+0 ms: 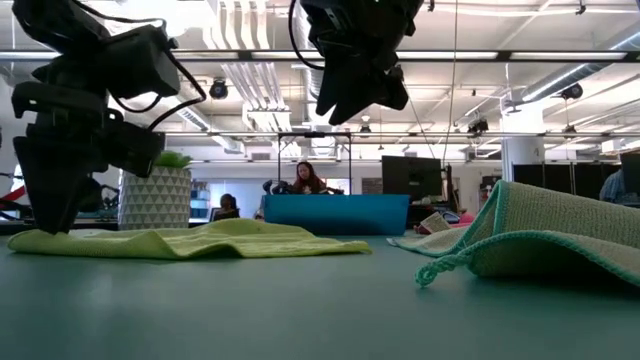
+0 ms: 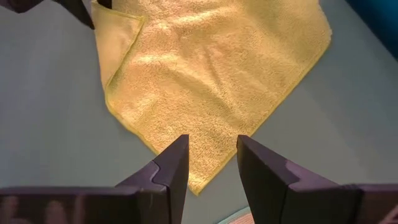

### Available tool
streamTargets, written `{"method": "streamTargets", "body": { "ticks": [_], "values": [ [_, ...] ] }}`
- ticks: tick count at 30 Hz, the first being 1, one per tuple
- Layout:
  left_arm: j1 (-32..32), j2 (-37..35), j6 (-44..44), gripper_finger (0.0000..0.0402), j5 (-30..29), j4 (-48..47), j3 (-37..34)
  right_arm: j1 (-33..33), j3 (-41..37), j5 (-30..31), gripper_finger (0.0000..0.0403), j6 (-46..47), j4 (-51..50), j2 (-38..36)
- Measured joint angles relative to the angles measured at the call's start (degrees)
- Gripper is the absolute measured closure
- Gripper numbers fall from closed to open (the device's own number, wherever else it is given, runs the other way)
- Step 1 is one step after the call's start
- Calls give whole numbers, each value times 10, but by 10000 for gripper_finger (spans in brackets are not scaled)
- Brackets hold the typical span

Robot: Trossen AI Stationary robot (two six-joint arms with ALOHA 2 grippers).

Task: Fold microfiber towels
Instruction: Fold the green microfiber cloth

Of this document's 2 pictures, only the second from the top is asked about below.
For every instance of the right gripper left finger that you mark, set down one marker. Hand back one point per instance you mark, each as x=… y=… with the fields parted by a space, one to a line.
x=168 y=193

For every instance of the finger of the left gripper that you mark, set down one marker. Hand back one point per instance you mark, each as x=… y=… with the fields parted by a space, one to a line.
x=105 y=3
x=77 y=12

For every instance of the blue plastic bin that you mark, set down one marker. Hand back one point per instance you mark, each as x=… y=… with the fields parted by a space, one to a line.
x=379 y=21

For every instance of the yellow microfiber towel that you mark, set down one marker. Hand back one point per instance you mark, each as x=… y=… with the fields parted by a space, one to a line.
x=202 y=93

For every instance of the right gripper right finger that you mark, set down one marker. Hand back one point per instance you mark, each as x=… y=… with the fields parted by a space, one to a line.
x=273 y=196

